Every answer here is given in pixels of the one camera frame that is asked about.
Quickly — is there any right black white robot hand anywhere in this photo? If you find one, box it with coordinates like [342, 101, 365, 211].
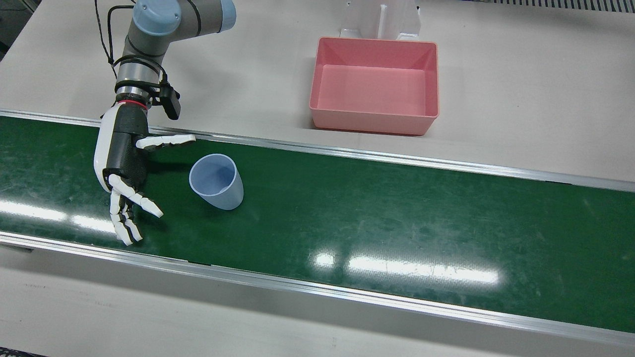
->
[93, 101, 197, 246]

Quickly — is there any light blue plastic cup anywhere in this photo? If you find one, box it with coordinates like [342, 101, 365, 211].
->
[189, 153, 245, 211]

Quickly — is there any pink plastic box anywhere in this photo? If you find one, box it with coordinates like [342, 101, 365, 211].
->
[309, 36, 440, 136]

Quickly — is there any green conveyor belt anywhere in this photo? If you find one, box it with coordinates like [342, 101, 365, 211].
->
[0, 117, 635, 334]

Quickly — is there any grey vent grate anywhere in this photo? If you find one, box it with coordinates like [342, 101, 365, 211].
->
[461, 0, 635, 13]

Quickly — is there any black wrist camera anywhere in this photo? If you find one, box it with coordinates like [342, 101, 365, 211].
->
[159, 84, 181, 120]

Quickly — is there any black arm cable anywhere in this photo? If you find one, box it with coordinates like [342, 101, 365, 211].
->
[94, 0, 169, 95]

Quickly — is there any aluminium conveyor rail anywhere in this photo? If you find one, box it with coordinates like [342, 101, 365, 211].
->
[0, 231, 635, 348]
[0, 109, 635, 193]

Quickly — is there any white stand bracket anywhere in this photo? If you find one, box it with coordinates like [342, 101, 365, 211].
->
[339, 0, 422, 41]

